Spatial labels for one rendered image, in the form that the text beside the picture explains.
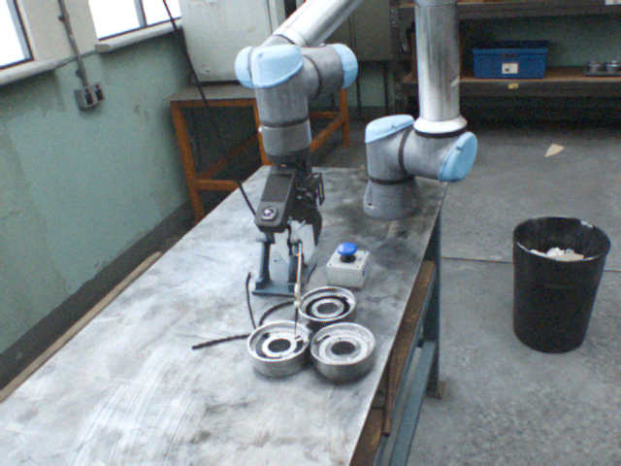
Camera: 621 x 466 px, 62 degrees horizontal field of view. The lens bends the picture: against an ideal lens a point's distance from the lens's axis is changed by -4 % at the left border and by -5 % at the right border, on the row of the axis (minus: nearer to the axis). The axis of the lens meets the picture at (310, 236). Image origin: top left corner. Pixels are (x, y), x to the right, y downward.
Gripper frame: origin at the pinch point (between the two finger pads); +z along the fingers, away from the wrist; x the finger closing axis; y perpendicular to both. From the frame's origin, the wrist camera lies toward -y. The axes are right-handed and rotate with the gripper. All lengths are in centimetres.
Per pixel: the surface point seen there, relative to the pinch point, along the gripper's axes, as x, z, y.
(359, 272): -7.1, 9.3, 12.8
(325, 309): -2.6, 11.8, 3.4
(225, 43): 110, -8, 206
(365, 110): 79, 86, 399
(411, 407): -13, 69, 37
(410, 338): -14, 38, 29
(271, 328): 4.4, 10.1, -5.8
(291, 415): -4.4, 13.1, -21.6
